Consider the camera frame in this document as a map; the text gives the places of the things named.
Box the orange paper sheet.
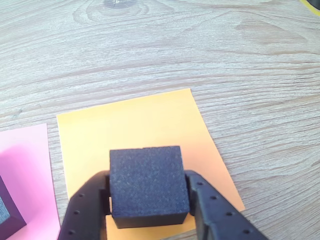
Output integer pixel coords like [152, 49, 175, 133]
[56, 88, 246, 240]

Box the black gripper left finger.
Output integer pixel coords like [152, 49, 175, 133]
[57, 170, 113, 240]

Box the pink paper sheet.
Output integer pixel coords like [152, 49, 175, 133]
[0, 122, 62, 240]

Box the yellow tape on table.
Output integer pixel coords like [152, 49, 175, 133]
[299, 0, 320, 15]

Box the small dark cube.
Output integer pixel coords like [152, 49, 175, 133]
[109, 145, 190, 229]

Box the medium dark block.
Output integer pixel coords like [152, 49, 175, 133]
[0, 174, 28, 239]

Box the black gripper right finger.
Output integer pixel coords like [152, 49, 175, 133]
[184, 169, 270, 240]

